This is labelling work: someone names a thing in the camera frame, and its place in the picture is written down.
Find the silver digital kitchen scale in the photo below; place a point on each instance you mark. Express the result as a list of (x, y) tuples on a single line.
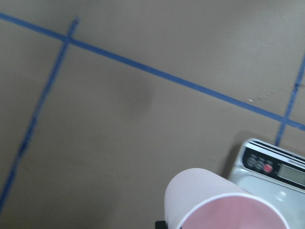
[(275, 175)]

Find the blue tape grid lines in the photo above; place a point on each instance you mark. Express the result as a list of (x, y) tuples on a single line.
[(68, 40)]

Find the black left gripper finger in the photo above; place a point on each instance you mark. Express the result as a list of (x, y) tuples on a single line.
[(160, 224)]

